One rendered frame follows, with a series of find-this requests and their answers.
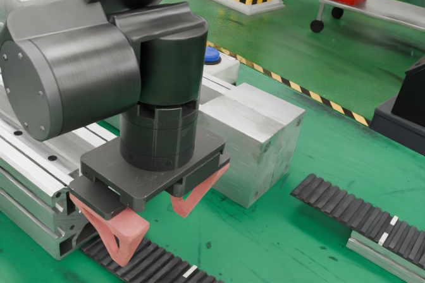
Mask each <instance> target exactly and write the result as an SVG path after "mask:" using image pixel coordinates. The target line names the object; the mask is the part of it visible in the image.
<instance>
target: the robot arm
mask: <svg viewBox="0 0 425 283"><path fill-rule="evenodd" d="M161 1H162V0H50V1H45V2H41V3H37V4H32V5H28V6H22V7H21V8H16V9H14V10H13V11H12V12H11V13H10V14H9V15H8V17H7V19H6V21H5V23H4V25H3V27H2V29H1V31H0V69H1V76H2V79H3V84H4V88H5V91H6V95H7V97H8V100H9V102H10V104H11V107H12V109H13V111H14V113H15V115H16V117H17V119H18V120H19V122H20V124H21V125H22V127H23V128H24V130H25V131H26V132H27V133H28V134H29V135H30V136H31V137H32V138H33V139H34V140H37V141H38V142H44V141H46V140H50V139H51V138H55V137H57V136H60V135H63V134H65V133H69V132H71V131H74V130H76V129H79V128H83V127H85V126H88V125H90V124H93V123H96V122H99V121H102V120H104V119H107V118H109V117H113V116H115V115H118V114H120V136H117V137H116V138H113V139H112V140H109V141H107V142H106V143H103V144H102V145H100V146H98V147H96V148H94V149H92V150H90V151H88V152H86V153H85V154H83V155H81V157H80V170H81V173H82V175H81V176H79V177H77V178H76V179H74V180H72V181H70V183H69V194H70V199H71V200H72V201H73V202H74V204H75V205H76V206H77V207H78V208H79V209H80V211H81V212H82V213H83V214H84V216H86V218H87V219H88V220H89V221H90V223H91V224H92V225H93V226H94V227H95V228H96V230H97V232H98V233H99V235H100V237H101V239H102V241H103V243H104V244H105V246H106V248H107V250H108V252H109V254H110V256H111V258H112V259H113V260H114V261H115V262H116V263H118V264H119V265H120V266H122V267H125V266H126V265H127V263H128V262H129V260H130V259H131V257H132V255H133V254H134V252H135V250H136V249H137V247H138V245H139V244H140V242H141V240H142V239H143V237H144V236H145V234H146V232H147V230H148V229H149V222H147V221H146V220H145V219H143V218H142V217H141V216H139V215H138V214H136V213H135V212H143V211H144V209H145V203H147V202H148V201H149V200H151V199H152V198H154V197H155V196H156V195H158V194H160V193H161V192H162V191H164V190H165V191H166V192H167V193H169V194H170V198H171V202H172V206H173V210H174V211H175V212H176V213H177V214H178V215H180V216H182V217H183V218H185V217H186V216H187V215H188V214H189V213H190V212H191V211H192V209H193V208H194V207H195V206H196V204H197V203H198V202H199V201H200V199H201V198H202V197H203V196H204V195H205V194H206V193H207V192H208V190H209V189H210V188H211V187H212V186H213V184H214V183H215V182H216V181H217V180H218V179H219V178H220V177H221V176H222V174H223V173H224V172H225V171H226V170H227V168H229V165H230V158H231V155H230V153H228V152H227V151H225V143H226V140H225V139H224V138H223V137H222V136H219V135H218V134H216V133H214V132H212V131H210V130H209V129H207V128H205V127H203V126H201V125H199V124H197V119H198V113H199V103H200V93H201V87H202V77H203V71H204V61H205V55H206V45H207V35H208V30H209V24H208V22H207V21H206V20H205V19H204V18H203V17H201V16H199V15H197V14H195V13H193V12H191V10H190V6H189V2H187V1H183V2H179V3H173V4H169V3H166V4H160V5H158V4H159V3H160V2H161ZM108 186H109V187H111V188H112V189H114V190H115V191H117V192H118V193H119V194H120V195H119V194H117V193H116V192H115V191H113V190H112V189H111V188H109V187H108ZM191 190H192V192H191V193H190V194H189V196H188V197H187V199H186V200H185V201H184V200H183V198H182V197H183V196H185V195H186V194H187V193H188V192H190V191H191ZM114 235H115V236H116V237H117V238H118V239H119V242H120V248H119V247H118V245H117V243H116V240H115V238H114Z"/></svg>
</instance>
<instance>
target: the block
mask: <svg viewBox="0 0 425 283"><path fill-rule="evenodd" d="M304 115H305V110H304V109H302V108H300V107H297V106H295V105H293V104H291V103H289V102H287V101H285V100H282V99H280V98H277V97H275V96H274V95H271V94H269V93H267V92H264V91H262V90H260V89H258V88H256V87H253V86H252V85H249V84H247V83H243V84H241V85H239V86H237V87H235V88H233V89H231V90H229V91H228V92H226V93H224V94H223V95H220V96H219V97H216V98H215V99H212V100H210V101H209V102H207V103H205V104H203V105H201V106H200V107H199V113H198V119H197V124H199V125H201V126H203V127H205V128H207V129H209V130H210V131H212V132H214V133H216V134H218V135H219V136H222V137H223V138H224V139H225V140H226V143H225V151H227V152H228V153H230V155H231V158H230V165H229V168H227V170H226V171H225V172H224V173H223V174H222V176H221V177H220V178H219V179H218V180H217V181H216V182H215V183H214V184H213V186H212V188H213V189H215V190H216V191H218V192H220V193H221V194H223V195H225V196H227V197H228V198H229V199H231V200H233V201H234V202H236V203H238V204H239V205H241V206H243V207H244V208H246V209H248V208H249V207H250V206H251V205H252V204H253V203H254V202H255V201H256V200H258V199H259V198H260V197H261V196H262V195H263V194H264V193H265V192H267V190H268V189H270V187H272V186H273V185H274V184H275V183H276V182H277V181H279V180H280V179H281V178H282V177H283V176H284V175H285V174H286V173H287V172H288V171H289V168H290V164H291V161H292V157H293V153H294V150H295V146H296V144H297V140H298V137H299V133H300V129H301V125H302V121H303V119H304Z"/></svg>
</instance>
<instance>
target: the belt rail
mask: <svg viewBox="0 0 425 283"><path fill-rule="evenodd" d="M346 247H348V248H349V249H351V250H353V251H354V252H356V253H358V254H360V255H361V256H363V257H364V258H367V259H368V260H370V261H372V262H373V263H375V264H377V265H379V266H380V267H382V268H383V269H385V270H387V271H389V272H390V273H392V274H393V275H396V276H397V277H399V278H401V279H402V280H404V281H406V282H408V283H425V270H423V269H421V268H419V267H418V266H416V265H414V264H413V263H411V262H408V261H407V260H405V259H403V258H402V257H400V256H398V255H396V254H394V253H393V252H391V251H389V250H387V249H386V248H384V247H382V246H380V245H379V244H377V243H375V242H373V241H371V240H370V239H368V238H366V237H364V236H363V235H361V234H359V233H358V232H355V231H353V230H352V233H351V237H350V238H349V240H348V242H347V245H346Z"/></svg>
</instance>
